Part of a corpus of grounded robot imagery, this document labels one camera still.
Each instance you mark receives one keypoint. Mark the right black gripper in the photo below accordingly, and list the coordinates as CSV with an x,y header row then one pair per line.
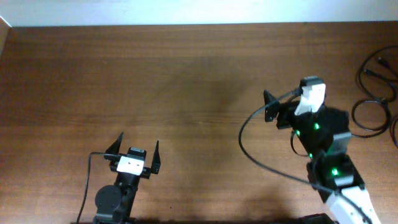
x,y
286,109

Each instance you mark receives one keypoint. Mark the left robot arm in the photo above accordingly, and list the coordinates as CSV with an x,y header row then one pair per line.
x,y
114,202

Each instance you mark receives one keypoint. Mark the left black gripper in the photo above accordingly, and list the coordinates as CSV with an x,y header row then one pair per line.
x,y
154,167

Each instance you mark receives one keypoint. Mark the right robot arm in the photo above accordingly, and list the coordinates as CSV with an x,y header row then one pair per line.
x,y
324,134

